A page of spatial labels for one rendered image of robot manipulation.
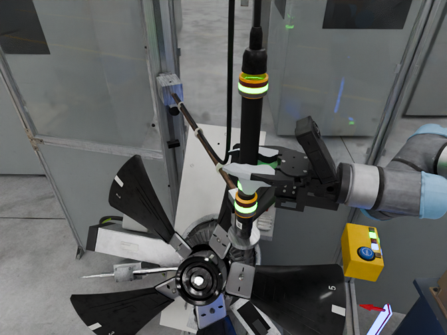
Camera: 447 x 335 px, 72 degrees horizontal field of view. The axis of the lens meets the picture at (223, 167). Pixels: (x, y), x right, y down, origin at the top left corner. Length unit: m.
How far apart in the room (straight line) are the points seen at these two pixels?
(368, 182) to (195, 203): 0.64
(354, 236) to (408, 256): 0.76
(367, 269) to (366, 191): 0.60
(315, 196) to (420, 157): 0.23
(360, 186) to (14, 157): 3.11
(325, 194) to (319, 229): 1.13
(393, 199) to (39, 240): 2.56
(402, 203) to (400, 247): 1.26
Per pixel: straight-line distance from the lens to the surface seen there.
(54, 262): 2.60
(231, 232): 0.69
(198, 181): 1.04
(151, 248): 0.99
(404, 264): 1.93
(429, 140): 0.72
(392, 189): 0.56
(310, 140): 0.49
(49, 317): 2.36
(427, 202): 0.58
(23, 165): 3.38
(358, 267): 1.11
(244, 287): 0.82
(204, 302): 0.80
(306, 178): 0.53
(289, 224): 1.68
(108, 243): 1.05
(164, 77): 1.14
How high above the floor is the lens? 1.89
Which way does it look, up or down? 38 degrees down
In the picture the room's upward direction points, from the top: straight up
